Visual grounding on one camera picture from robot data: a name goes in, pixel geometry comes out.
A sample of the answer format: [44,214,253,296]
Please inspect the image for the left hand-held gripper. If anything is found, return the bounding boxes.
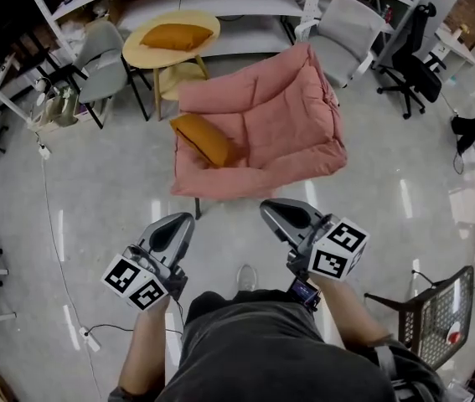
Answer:
[101,211,197,312]

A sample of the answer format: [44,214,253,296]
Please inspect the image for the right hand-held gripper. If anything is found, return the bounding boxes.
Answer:
[259,198,370,313]

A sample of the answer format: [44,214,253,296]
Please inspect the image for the orange cushion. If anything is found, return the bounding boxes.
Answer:
[139,23,214,52]
[169,112,239,169]

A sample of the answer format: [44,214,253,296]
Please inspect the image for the person's left forearm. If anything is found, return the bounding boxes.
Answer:
[118,298,184,398]

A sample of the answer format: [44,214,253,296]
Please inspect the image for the person's right forearm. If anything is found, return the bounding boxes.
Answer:
[312,274,391,349]

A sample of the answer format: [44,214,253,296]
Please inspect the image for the person's grey shoe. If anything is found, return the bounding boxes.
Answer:
[235,264,259,295]

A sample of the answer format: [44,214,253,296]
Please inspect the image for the person's dark clothing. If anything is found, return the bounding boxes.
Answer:
[109,289,447,402]

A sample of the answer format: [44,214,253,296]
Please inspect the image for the black mesh chair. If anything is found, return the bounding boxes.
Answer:
[364,265,475,371]

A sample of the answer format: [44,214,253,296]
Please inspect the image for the pink padded armchair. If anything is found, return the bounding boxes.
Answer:
[169,42,349,221]

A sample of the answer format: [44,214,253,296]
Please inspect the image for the small round wooden stool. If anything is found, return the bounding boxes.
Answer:
[157,61,209,102]

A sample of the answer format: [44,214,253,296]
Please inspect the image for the beige bag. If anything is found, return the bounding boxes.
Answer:
[39,93,80,128]

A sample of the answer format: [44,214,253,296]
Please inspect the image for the grey chair with black legs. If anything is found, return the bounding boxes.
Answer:
[70,18,153,130]

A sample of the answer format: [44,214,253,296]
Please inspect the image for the round wooden table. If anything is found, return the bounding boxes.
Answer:
[121,9,222,121]

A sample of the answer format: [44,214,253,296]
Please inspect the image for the white desk lamp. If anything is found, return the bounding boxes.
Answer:
[33,76,49,106]

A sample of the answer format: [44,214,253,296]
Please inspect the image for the black office chair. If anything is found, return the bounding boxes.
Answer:
[376,2,448,121]

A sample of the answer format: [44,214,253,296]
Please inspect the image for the white low platform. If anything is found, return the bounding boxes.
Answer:
[117,0,306,59]

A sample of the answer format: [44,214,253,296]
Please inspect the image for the black cable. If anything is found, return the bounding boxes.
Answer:
[84,297,186,337]

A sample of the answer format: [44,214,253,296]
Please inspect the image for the white cable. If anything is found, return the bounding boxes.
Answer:
[34,131,105,402]

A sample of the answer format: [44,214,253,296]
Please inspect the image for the grey chair with white frame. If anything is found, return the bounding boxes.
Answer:
[294,0,387,90]

